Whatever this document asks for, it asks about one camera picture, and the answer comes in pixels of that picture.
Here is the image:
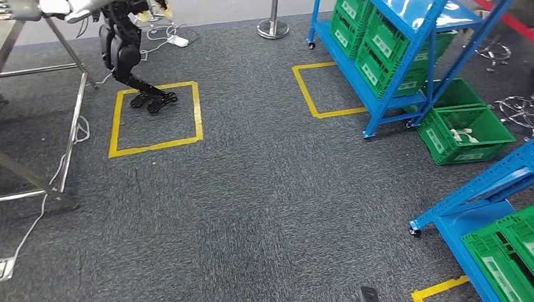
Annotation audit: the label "black robot foot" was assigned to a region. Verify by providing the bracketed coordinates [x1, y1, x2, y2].
[360, 286, 381, 302]

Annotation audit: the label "yellow floor tape outline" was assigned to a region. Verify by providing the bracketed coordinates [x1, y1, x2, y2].
[410, 275, 470, 302]
[108, 81, 205, 160]
[292, 61, 368, 120]

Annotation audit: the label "chrome stanchion post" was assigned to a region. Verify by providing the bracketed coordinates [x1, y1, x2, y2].
[256, 0, 290, 40]

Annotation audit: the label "black swivel stool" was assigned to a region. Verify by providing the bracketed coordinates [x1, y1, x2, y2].
[494, 94, 534, 142]

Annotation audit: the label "red barrier belt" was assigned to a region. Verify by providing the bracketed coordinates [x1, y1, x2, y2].
[472, 0, 534, 43]

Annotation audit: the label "black humanoid robot legs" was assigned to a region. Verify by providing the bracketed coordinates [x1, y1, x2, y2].
[98, 0, 179, 115]

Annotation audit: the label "white floor cable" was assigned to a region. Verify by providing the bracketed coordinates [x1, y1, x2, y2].
[8, 116, 91, 267]

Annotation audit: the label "open green plastic crate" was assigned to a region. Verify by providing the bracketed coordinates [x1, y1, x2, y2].
[402, 77, 487, 114]
[417, 104, 517, 167]

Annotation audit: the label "white plastic cover part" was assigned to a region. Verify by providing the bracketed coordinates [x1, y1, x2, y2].
[39, 0, 104, 25]

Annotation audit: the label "chrome stool base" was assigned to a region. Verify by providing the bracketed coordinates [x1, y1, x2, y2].
[474, 38, 513, 72]

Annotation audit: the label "steel workbench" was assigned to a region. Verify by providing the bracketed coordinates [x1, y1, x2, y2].
[0, 0, 99, 211]

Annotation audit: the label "white parts inside crate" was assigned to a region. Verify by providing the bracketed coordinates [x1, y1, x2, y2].
[450, 128, 480, 145]

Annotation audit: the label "blue metal shelf rack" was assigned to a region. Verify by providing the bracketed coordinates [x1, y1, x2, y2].
[307, 0, 517, 139]
[409, 139, 534, 302]

